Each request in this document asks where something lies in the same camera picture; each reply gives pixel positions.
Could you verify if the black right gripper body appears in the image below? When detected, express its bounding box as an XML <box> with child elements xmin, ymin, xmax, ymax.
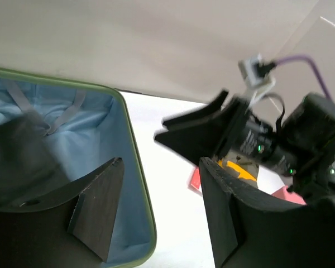
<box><xmin>212</xmin><ymin>97</ymin><xmax>298</xmax><ymax>176</ymax></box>

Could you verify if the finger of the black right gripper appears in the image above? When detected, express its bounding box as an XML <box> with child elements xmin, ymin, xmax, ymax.
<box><xmin>162</xmin><ymin>89</ymin><xmax>233</xmax><ymax>131</ymax></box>
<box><xmin>154</xmin><ymin>117</ymin><xmax>229</xmax><ymax>165</ymax></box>

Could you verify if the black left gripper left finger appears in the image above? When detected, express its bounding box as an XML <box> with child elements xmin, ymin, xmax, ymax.
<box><xmin>0</xmin><ymin>158</ymin><xmax>125</xmax><ymax>267</ymax></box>

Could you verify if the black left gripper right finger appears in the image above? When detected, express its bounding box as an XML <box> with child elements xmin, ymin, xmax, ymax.
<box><xmin>199</xmin><ymin>157</ymin><xmax>335</xmax><ymax>268</ymax></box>

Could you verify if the black garment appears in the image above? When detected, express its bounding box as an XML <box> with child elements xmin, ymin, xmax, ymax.
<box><xmin>0</xmin><ymin>114</ymin><xmax>70</xmax><ymax>207</ymax></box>

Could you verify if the green hard-shell suitcase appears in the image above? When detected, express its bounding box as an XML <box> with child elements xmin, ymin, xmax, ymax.
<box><xmin>0</xmin><ymin>69</ymin><xmax>156</xmax><ymax>267</ymax></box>

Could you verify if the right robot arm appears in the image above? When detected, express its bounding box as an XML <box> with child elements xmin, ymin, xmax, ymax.
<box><xmin>154</xmin><ymin>90</ymin><xmax>335</xmax><ymax>203</ymax></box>

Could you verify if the red paper tag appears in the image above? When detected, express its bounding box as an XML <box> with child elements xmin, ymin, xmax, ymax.
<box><xmin>188</xmin><ymin>167</ymin><xmax>202</xmax><ymax>195</ymax></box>

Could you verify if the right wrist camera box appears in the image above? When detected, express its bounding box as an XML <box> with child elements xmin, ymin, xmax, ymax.
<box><xmin>238</xmin><ymin>54</ymin><xmax>276</xmax><ymax>108</ymax></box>

